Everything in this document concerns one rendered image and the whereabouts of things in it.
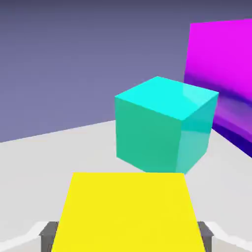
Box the large magenta box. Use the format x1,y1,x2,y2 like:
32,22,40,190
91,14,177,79
184,18,252,158

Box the small yellow cube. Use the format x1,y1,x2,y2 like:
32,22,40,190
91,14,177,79
51,172,207,252

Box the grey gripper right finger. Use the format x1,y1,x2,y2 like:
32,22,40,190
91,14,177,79
197,220,252,252

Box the small cyan cube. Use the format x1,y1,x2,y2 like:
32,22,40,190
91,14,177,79
114,76,220,175

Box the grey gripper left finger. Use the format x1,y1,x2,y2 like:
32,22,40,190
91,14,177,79
0,221,60,252

